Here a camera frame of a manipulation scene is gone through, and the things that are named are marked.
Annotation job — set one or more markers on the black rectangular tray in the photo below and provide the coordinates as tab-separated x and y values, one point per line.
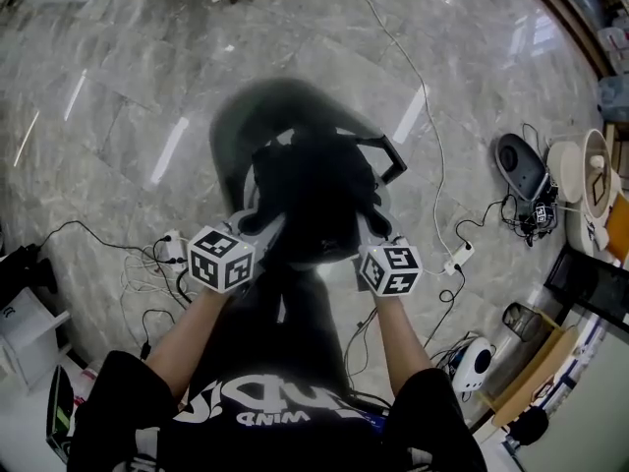
570	276

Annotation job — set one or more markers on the black bundled object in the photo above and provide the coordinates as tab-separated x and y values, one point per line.
22	273

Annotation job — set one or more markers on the blue box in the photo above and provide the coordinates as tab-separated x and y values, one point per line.
376	418

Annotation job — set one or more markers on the person's black printed T-shirt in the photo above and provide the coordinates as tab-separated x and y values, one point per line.
275	411

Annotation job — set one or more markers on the person's left forearm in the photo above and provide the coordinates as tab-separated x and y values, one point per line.
189	335

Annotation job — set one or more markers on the blue plastic bag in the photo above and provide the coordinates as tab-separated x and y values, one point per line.
614	99

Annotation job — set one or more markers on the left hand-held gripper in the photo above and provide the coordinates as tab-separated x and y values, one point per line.
221	258

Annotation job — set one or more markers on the black round object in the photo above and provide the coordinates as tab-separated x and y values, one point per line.
528	425

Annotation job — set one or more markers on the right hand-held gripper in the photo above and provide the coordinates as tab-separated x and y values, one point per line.
390	271

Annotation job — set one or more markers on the white round device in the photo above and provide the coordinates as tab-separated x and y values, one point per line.
473	364

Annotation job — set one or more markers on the person's right forearm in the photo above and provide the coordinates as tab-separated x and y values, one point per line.
400	342

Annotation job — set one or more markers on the black bag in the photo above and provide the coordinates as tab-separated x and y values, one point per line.
314	190

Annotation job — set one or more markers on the grey oval appliance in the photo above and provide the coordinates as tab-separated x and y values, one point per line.
521	167

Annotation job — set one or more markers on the beige round appliance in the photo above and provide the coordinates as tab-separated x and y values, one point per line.
585	185

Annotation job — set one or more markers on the white box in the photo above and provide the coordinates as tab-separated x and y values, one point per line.
27	335

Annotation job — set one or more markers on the open cardboard box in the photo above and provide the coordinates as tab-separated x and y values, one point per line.
545	357

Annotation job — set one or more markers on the wooden shelf unit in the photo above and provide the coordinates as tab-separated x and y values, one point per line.
575	13

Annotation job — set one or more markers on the black box with green stripe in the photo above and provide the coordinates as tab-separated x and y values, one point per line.
59	416

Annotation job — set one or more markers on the white power strip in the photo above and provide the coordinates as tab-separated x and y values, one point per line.
459	258
174	249

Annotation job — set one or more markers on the orange flat object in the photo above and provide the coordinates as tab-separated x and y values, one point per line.
619	229

